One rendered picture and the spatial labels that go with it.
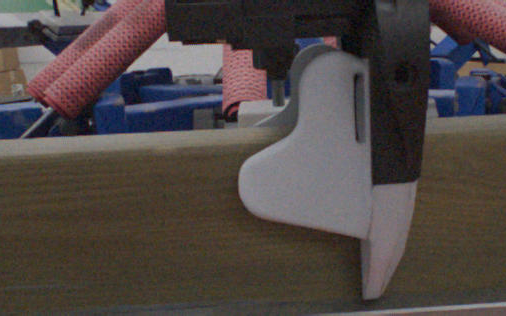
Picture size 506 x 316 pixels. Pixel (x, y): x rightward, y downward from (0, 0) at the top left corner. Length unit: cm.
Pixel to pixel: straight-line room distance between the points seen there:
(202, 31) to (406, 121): 7
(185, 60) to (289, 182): 415
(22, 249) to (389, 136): 14
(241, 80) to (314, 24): 44
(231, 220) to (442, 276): 9
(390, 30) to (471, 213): 9
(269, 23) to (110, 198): 9
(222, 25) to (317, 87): 4
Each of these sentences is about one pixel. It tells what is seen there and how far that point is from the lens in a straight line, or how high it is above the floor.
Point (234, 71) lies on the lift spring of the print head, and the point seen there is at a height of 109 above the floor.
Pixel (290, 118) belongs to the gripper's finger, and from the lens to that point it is 24.
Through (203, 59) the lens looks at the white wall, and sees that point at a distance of 431.
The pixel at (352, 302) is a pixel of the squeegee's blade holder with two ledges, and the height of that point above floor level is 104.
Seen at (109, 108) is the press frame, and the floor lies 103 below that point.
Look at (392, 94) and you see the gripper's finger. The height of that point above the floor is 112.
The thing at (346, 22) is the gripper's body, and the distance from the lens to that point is 19.
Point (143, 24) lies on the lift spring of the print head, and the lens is 80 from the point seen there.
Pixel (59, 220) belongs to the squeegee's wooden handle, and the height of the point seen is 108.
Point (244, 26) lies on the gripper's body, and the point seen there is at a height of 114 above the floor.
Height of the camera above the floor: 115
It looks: 16 degrees down
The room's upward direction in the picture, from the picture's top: 2 degrees counter-clockwise
